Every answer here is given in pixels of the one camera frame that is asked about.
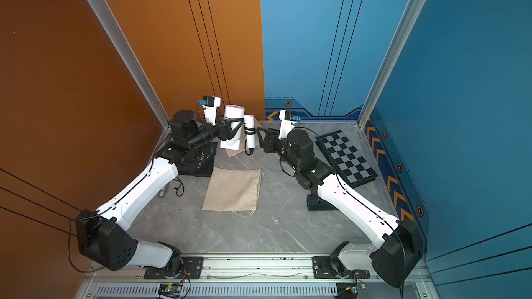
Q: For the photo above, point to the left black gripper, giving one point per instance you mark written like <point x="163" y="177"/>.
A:
<point x="228" y="134"/>

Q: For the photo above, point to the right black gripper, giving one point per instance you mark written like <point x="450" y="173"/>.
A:
<point x="271" y="140"/>

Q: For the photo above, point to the white hair dryer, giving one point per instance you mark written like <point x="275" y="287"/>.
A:
<point x="233" y="111"/>

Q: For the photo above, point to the black drawstring dryer bag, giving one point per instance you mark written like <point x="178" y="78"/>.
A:
<point x="198" y="162"/>

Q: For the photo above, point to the beige cloth bag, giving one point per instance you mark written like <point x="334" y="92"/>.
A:
<point x="248" y="139"/>
<point x="233" y="191"/>

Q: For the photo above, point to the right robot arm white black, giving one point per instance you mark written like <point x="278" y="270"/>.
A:
<point x="325" y="167"/>

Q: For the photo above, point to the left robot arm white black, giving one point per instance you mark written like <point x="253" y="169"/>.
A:
<point x="188" y="149"/>

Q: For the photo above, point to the dark green hair dryer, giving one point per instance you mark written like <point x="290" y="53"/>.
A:
<point x="315" y="204"/>

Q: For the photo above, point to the silver grey hair tool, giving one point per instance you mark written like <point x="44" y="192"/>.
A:
<point x="162" y="193"/>

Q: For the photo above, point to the black white checkerboard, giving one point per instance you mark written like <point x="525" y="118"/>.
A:
<point x="346" y="159"/>

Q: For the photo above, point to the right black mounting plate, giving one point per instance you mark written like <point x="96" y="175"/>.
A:
<point x="326" y="268"/>

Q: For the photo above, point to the black mounting plate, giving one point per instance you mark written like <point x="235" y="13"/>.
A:
<point x="189" y="266"/>
<point x="326" y="268"/>

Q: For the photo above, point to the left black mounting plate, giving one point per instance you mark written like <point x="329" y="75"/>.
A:
<point x="189" y="266"/>

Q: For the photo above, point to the right green circuit board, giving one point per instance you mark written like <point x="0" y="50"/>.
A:
<point x="349" y="290"/>

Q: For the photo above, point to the green circuit board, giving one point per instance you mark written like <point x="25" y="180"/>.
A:
<point x="349" y="290"/>
<point x="170" y="290"/>

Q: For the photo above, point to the left green circuit board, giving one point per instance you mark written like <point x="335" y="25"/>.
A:
<point x="170" y="290"/>

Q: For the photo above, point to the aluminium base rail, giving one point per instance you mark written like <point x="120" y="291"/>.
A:
<point x="285" y="275"/>

